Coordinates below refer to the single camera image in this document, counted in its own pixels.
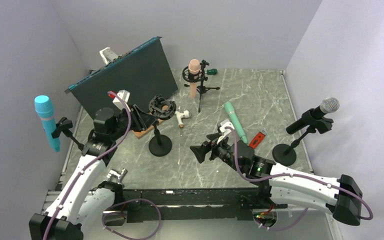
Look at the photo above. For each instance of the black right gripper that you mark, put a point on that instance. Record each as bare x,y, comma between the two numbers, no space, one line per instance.
200,151

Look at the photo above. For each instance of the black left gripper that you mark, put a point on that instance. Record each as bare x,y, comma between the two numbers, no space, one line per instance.
142,120

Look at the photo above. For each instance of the mint green microphone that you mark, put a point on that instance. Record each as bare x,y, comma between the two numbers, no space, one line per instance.
230,110

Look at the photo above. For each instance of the black tripod shock mount stand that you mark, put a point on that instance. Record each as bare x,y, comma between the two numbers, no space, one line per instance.
203,76

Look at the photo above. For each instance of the pink microphone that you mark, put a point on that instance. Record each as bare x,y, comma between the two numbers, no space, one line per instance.
194,68

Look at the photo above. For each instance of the black round base clip stand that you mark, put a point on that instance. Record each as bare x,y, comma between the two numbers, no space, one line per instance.
63,126

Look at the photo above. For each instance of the blue microphone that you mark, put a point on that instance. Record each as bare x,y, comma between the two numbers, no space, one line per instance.
45,111

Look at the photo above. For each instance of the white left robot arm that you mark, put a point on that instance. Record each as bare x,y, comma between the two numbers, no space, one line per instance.
102,143

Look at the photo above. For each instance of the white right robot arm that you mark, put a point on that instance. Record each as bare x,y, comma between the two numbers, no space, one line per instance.
282,185

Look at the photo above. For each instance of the black right round base stand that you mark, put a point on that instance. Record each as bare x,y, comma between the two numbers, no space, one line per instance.
285,153

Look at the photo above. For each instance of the silver black microphone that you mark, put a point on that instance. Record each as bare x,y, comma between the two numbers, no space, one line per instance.
315,117

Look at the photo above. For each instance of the wooden block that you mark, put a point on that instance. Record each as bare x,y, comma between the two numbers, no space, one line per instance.
143,123

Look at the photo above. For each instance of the white plastic faucet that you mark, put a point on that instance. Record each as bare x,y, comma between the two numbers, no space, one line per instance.
180,116

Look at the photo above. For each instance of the dark teal-edged board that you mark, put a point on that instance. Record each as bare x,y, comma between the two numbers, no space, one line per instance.
144,73

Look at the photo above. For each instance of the chrome metal fitting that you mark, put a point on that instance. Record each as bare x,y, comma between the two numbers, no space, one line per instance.
118,176

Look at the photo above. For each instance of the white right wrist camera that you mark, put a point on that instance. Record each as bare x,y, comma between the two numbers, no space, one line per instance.
225,127

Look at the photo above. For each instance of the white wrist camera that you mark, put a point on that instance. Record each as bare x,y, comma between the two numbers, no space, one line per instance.
225,127
120,99

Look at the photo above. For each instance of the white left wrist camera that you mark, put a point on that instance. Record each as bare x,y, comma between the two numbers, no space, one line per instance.
120,99

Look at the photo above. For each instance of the red handle adjustable wrench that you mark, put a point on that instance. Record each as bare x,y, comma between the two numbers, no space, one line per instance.
258,138

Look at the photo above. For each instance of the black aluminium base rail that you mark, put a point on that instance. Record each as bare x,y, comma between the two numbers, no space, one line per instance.
167,204

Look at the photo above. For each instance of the green handle screwdriver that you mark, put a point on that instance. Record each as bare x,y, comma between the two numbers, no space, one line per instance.
212,71

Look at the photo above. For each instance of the white bracket behind board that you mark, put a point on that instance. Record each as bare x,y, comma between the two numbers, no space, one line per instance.
107,55

